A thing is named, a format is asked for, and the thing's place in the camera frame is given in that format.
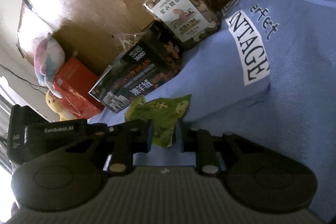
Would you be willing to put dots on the green snack packet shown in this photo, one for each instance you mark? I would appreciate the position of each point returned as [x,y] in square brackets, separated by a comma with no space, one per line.
[164,112]

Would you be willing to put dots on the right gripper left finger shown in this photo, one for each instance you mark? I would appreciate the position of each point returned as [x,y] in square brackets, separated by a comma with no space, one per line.
[125,140]

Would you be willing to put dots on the nut jar gold lid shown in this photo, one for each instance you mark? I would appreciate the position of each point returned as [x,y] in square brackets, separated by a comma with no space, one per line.
[191,21]

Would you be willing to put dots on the yellow duck plush toy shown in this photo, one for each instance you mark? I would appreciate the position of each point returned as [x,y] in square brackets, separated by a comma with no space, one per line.
[58,108]

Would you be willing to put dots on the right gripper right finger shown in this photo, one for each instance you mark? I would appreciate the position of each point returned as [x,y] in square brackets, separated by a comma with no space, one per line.
[205,147]

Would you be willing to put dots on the pink blue plush toy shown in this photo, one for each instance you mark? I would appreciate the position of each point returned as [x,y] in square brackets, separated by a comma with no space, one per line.
[49,58]

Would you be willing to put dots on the red gift bag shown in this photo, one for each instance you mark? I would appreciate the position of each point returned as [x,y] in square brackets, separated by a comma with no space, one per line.
[73,82]

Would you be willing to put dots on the black sheep print box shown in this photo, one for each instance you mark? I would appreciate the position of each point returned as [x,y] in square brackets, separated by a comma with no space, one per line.
[154,60]

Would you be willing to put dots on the blue printed bedsheet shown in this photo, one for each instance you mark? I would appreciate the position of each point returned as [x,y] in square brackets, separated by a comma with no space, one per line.
[269,75]

